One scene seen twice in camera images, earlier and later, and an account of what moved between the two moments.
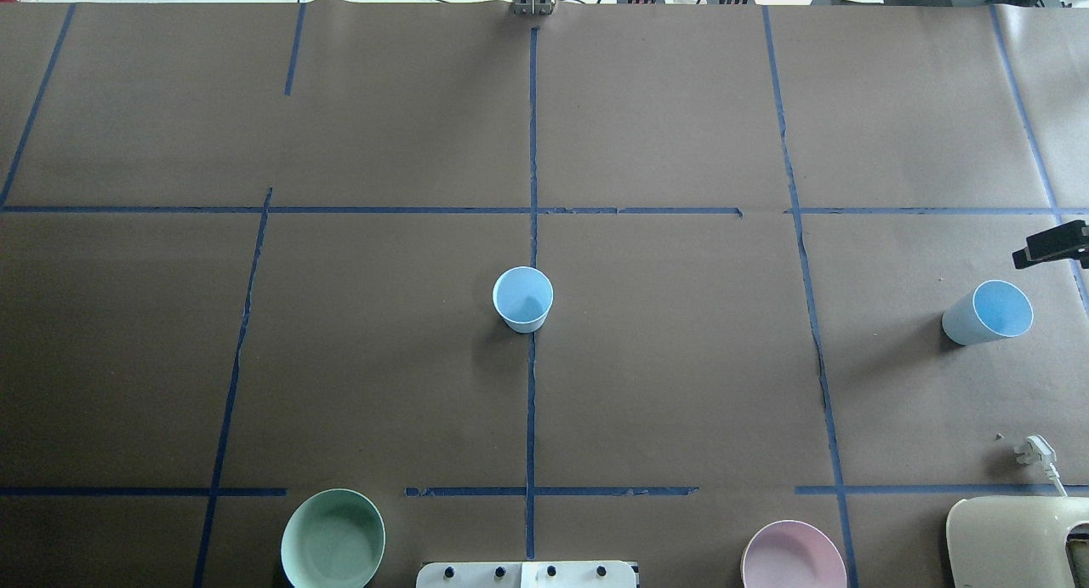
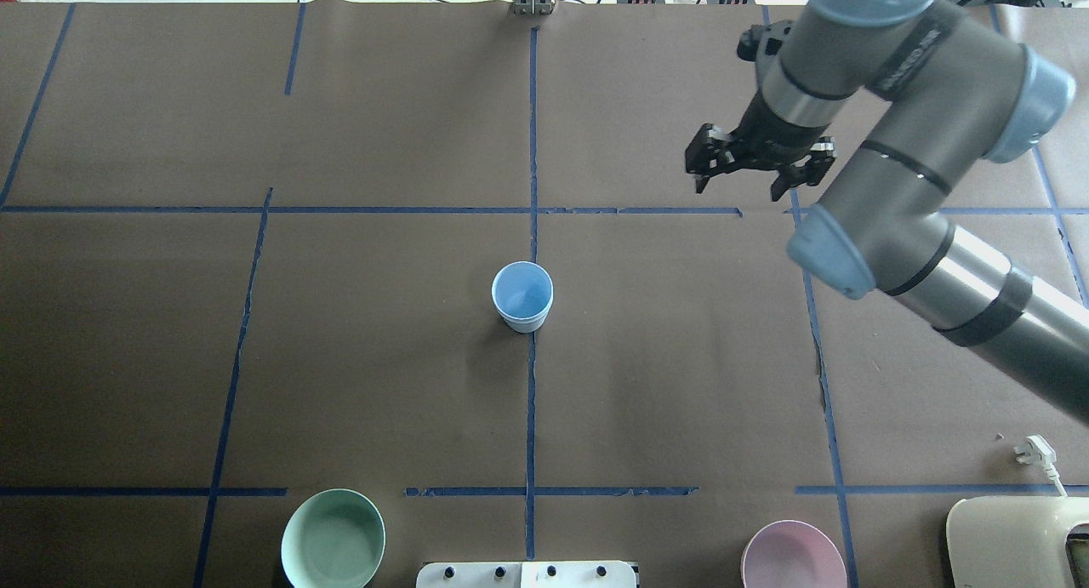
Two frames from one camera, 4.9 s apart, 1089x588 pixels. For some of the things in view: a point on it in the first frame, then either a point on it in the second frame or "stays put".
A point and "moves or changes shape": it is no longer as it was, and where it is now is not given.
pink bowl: (792, 554) stays put
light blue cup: (523, 295) stays put
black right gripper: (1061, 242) -> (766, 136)
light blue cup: (994, 310) moves or changes shape
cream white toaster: (1012, 541) stays put
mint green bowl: (332, 538) stays put
